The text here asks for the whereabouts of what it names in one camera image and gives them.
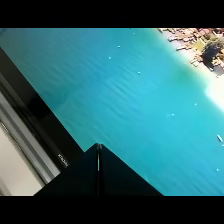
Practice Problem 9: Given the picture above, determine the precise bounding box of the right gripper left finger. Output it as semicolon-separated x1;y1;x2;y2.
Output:
33;143;99;197

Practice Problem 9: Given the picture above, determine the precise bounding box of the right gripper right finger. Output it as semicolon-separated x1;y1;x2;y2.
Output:
98;143;164;197

